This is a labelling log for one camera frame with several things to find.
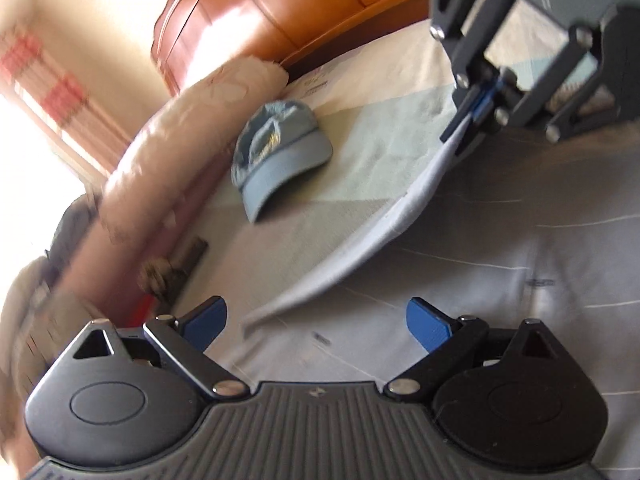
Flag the pink folded quilt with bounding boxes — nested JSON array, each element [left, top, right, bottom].
[[58, 56, 288, 311]]

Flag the grey cat face cushion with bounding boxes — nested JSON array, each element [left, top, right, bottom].
[[1, 257, 103, 479]]

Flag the light blue baseball cap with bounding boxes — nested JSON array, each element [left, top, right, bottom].
[[231, 100, 333, 223]]

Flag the pastel patchwork bed sheet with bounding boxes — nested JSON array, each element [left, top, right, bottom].
[[178, 23, 565, 315]]

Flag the light grey pajama shorts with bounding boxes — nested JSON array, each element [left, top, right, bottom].
[[207, 122, 639, 479]]

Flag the wooden bed headboard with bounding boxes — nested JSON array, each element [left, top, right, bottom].
[[151, 0, 430, 93]]

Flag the red checked curtain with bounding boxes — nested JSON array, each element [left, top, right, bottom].
[[1, 25, 130, 176]]

